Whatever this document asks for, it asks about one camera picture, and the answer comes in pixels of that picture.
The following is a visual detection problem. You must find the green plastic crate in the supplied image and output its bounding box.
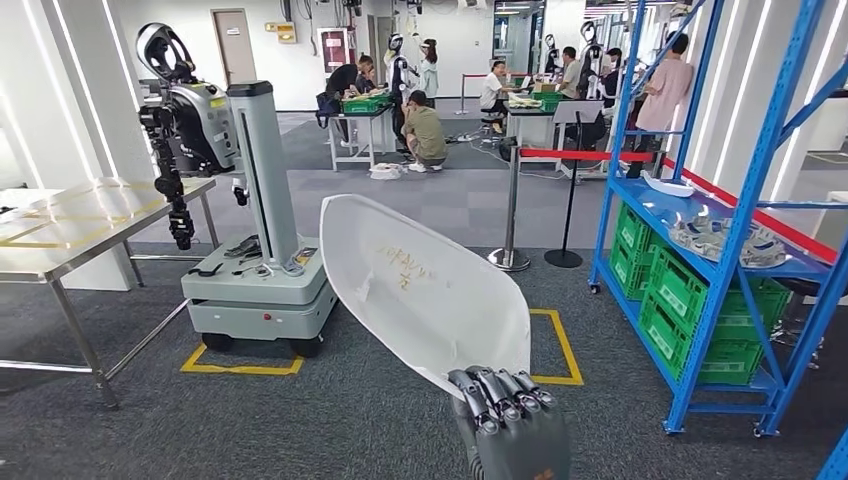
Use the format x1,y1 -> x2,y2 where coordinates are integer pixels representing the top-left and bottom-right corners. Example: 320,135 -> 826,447
340,92 -> 393,116
614,200 -> 657,256
637,291 -> 768,388
647,245 -> 793,333
606,241 -> 654,301
529,89 -> 566,114

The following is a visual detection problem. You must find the person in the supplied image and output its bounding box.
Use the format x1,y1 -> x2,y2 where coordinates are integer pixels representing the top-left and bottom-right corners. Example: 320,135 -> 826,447
555,44 -> 584,102
478,59 -> 526,137
323,54 -> 376,148
624,30 -> 697,181
417,37 -> 441,111
399,89 -> 450,175
598,46 -> 625,111

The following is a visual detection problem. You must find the large white plastic shell part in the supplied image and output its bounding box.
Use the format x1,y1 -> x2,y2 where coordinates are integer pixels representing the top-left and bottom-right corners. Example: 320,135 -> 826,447
318,193 -> 533,403

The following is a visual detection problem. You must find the white bag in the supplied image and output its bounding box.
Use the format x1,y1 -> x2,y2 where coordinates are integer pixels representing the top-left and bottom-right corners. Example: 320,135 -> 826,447
368,161 -> 407,182

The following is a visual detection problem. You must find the small white plastic shell part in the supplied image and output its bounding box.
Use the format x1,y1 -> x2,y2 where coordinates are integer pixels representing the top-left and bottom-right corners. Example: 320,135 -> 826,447
639,170 -> 697,199

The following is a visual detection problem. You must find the steel table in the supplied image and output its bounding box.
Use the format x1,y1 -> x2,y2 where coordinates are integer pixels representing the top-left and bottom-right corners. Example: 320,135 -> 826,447
0,176 -> 221,412

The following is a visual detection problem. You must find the red barrier belt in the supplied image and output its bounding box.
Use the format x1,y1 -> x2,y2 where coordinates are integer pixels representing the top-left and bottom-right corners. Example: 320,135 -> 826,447
518,147 -> 841,266

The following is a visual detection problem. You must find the grey door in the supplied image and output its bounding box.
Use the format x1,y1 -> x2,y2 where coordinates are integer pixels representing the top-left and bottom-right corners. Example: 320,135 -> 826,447
209,7 -> 259,87

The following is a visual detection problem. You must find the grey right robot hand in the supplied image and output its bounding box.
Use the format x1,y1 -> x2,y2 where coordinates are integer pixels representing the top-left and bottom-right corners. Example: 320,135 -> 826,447
446,366 -> 574,480

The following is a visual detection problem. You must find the red wall panel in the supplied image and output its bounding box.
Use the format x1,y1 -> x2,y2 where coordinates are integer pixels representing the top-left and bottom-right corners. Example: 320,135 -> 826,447
316,27 -> 360,82

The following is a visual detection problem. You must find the white black humanoid robot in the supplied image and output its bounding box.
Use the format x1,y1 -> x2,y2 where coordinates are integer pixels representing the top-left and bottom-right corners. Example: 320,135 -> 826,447
576,19 -> 605,102
382,31 -> 417,157
541,33 -> 563,75

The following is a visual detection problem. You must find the grey work table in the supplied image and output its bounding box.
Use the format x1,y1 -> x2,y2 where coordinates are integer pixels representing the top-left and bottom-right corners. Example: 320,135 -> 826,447
503,97 -> 605,170
326,104 -> 400,174

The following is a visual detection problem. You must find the silver wheel hub cover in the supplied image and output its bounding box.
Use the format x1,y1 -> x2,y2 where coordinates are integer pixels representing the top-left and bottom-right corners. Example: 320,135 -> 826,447
667,213 -> 791,271

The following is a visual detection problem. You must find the chrome barrier stanchion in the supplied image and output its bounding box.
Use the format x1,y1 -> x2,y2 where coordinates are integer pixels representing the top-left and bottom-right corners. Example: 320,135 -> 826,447
487,135 -> 533,274

